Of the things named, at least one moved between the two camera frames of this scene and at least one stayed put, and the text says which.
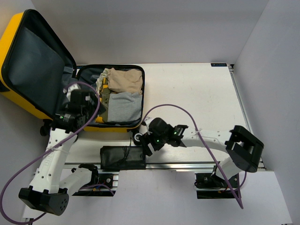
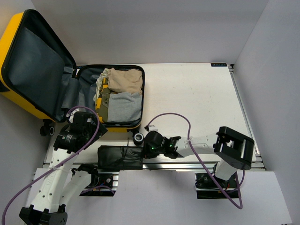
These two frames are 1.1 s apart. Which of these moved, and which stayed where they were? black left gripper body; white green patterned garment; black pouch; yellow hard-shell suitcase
Moved: black left gripper body
Stayed: white green patterned garment; yellow hard-shell suitcase; black pouch
